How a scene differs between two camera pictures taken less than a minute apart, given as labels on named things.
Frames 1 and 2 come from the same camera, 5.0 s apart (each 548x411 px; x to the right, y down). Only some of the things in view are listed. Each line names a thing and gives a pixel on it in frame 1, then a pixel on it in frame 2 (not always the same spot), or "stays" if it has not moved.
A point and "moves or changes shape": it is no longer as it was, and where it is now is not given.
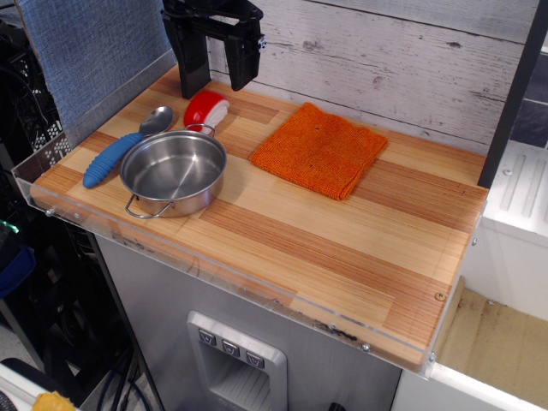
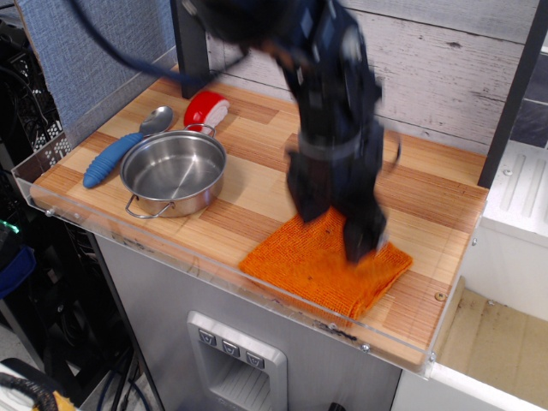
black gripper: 186,25 -> 339,105
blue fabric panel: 95,54 stays
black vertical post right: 517,92 stays
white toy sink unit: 492,354 stays
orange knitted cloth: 325,151 moves or changes shape
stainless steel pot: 183,169 stays
